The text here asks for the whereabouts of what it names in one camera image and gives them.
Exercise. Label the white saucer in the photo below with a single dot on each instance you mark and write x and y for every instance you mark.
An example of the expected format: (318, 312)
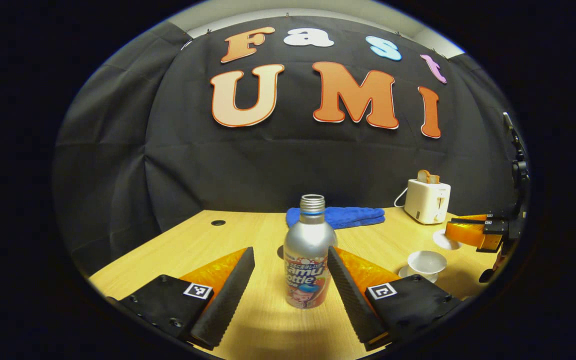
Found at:
(403, 273)

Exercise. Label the white teacup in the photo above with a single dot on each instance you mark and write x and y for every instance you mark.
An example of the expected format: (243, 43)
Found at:
(425, 260)

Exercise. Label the silver water bottle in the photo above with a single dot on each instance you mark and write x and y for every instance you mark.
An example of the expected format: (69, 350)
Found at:
(308, 240)

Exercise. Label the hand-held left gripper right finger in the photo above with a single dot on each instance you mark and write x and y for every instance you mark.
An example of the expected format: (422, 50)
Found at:
(350, 300)

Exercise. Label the white toaster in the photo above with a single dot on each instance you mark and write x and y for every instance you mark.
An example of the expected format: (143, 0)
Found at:
(425, 202)

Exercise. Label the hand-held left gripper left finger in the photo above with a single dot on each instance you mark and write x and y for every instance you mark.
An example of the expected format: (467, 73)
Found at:
(228, 295)

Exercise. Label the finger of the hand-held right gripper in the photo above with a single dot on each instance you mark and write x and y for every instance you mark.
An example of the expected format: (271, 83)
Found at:
(468, 234)
(473, 219)

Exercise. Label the blue folded towel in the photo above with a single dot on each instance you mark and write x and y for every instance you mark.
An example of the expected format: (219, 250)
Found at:
(358, 216)

